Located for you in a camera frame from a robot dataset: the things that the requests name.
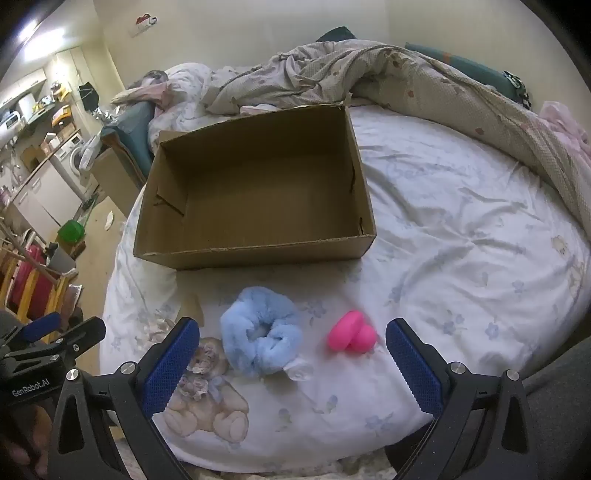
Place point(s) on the beige nightstand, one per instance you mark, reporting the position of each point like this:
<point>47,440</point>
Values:
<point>115,180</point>

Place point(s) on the fluffy light blue scrunchie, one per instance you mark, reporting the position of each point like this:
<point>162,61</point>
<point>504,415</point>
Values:
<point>277,350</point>

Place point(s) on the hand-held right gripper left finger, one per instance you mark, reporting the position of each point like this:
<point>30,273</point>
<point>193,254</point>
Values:
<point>168,369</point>

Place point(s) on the beige patterned quilt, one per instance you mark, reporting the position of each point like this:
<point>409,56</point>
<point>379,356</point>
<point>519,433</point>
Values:
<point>415,78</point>

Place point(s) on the white floral bed sheet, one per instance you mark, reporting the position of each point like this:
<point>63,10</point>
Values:
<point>461,230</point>

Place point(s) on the teal upholstered bed frame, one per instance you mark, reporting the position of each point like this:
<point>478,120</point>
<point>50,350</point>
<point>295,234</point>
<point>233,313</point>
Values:
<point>461,69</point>

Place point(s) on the white washing machine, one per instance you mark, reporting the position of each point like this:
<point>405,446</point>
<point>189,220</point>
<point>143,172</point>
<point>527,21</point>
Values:
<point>69,161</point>

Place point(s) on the cluttered kitchen shelf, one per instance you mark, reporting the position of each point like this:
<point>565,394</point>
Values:
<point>37,110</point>

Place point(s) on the grey cloth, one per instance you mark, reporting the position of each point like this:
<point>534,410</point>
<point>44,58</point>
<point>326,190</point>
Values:
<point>154,76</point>

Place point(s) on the pink suitcase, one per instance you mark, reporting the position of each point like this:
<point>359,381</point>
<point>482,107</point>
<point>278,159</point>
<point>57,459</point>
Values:
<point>27,286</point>

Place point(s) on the small wall fixture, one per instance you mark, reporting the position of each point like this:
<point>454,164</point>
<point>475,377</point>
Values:
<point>144,24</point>

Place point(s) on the white paper scrap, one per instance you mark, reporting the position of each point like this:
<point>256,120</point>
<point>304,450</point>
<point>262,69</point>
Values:
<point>109,219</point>

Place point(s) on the pale pink garment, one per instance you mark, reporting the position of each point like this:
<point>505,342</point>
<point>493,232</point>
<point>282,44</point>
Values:
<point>568,124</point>

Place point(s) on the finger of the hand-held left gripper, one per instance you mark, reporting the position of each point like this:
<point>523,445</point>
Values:
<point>76,336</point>
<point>41,325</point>

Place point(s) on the person's grey trousers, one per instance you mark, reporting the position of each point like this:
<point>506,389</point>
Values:
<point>563,401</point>

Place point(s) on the yellow wooden chair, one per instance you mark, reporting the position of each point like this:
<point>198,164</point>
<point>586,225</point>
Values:
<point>41,272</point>

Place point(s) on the person's left hand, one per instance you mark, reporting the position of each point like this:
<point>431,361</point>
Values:
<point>25,443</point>

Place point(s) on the red plastic bottle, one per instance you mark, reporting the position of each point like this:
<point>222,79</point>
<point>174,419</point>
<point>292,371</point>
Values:
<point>344,332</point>

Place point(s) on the brown cardboard box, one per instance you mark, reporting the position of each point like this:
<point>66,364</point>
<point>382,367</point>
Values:
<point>258,184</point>

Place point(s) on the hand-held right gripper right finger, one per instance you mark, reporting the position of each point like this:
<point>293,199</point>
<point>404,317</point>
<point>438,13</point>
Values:
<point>413,364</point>

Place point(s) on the black patterned cloth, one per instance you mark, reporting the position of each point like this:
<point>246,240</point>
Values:
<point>517,87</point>

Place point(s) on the pink beige cloth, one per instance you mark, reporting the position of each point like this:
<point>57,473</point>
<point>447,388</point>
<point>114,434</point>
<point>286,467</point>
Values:
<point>134,94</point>

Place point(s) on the grey waste bin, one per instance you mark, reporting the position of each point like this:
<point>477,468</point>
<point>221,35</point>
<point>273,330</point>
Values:
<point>60,261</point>

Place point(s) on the white floral pillow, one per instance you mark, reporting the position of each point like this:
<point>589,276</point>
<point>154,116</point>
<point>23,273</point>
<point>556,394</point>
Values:
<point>184,92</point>

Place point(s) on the white kitchen cabinet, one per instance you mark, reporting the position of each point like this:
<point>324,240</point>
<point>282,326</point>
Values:
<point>51,198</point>

